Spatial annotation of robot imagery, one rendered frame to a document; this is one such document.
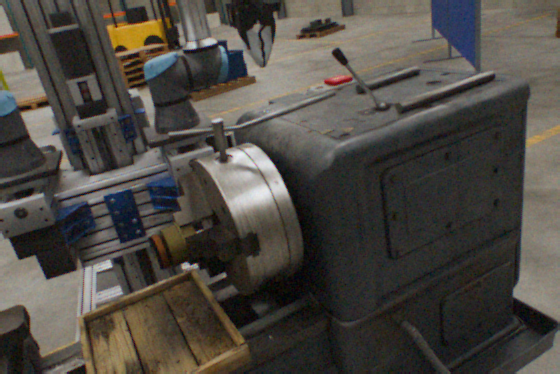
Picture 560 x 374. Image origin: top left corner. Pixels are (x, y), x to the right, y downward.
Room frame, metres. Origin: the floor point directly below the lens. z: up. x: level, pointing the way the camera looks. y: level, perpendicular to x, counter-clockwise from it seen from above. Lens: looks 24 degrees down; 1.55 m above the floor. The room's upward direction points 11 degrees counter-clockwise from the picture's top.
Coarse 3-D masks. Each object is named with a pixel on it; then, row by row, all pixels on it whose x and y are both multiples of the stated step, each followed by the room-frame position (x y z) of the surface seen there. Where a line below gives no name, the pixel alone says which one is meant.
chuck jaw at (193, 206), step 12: (192, 168) 0.98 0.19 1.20; (180, 180) 0.94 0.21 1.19; (192, 180) 0.94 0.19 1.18; (192, 192) 0.93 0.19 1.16; (180, 204) 0.90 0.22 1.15; (192, 204) 0.91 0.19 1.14; (204, 204) 0.91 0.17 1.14; (180, 216) 0.89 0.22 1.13; (192, 216) 0.89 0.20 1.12; (204, 216) 0.89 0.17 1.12
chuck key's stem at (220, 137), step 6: (216, 120) 0.88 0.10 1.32; (222, 120) 0.89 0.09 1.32; (216, 126) 0.88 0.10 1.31; (222, 126) 0.88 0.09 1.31; (216, 132) 0.88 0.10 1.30; (222, 132) 0.88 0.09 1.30; (216, 138) 0.88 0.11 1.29; (222, 138) 0.88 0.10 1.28; (216, 144) 0.89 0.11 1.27; (222, 144) 0.88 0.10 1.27; (222, 150) 0.89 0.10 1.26; (222, 156) 0.89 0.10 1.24
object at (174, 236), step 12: (168, 228) 0.86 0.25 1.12; (180, 228) 0.85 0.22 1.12; (192, 228) 0.86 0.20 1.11; (156, 240) 0.83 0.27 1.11; (168, 240) 0.83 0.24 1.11; (180, 240) 0.83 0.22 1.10; (156, 252) 0.81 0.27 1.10; (168, 252) 0.82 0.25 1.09; (180, 252) 0.82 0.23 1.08; (168, 264) 0.82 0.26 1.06; (180, 264) 0.83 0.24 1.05
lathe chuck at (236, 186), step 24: (216, 168) 0.86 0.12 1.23; (240, 168) 0.86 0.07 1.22; (216, 192) 0.84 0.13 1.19; (240, 192) 0.81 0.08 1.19; (264, 192) 0.82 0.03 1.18; (216, 216) 0.95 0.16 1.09; (240, 216) 0.78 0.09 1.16; (264, 216) 0.79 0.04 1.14; (264, 240) 0.77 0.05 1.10; (240, 264) 0.80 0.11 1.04; (264, 264) 0.77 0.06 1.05; (288, 264) 0.80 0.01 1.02; (240, 288) 0.84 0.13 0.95
